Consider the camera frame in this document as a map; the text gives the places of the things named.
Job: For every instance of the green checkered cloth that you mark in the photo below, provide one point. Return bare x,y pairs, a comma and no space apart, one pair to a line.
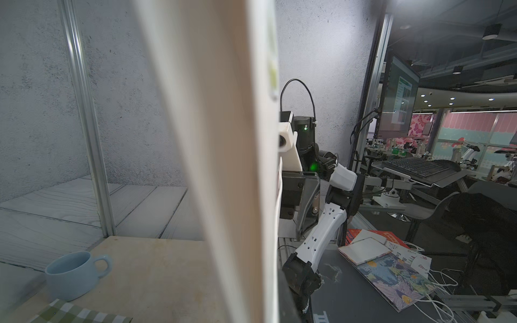
62,311

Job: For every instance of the right frame post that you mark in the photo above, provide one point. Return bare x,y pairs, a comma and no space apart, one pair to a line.
370,88

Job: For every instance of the stack of flat paper bags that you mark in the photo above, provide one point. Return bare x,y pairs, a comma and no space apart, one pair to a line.
399,274

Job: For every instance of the computer monitor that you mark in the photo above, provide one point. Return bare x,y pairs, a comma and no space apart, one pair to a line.
399,93

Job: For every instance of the left frame post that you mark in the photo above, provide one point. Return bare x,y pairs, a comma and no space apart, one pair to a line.
87,114

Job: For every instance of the black keyboard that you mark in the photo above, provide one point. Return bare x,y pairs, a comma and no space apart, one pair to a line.
416,167

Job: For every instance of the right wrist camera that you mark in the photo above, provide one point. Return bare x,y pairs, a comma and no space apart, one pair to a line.
288,140

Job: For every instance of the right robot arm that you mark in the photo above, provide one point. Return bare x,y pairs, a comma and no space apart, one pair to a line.
340,198

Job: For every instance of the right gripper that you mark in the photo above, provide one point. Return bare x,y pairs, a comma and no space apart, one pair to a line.
300,200

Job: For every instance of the white Happy Every Day bag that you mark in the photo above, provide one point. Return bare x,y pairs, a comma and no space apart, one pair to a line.
216,65

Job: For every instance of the frame post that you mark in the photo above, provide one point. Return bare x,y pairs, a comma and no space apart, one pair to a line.
87,114
370,88

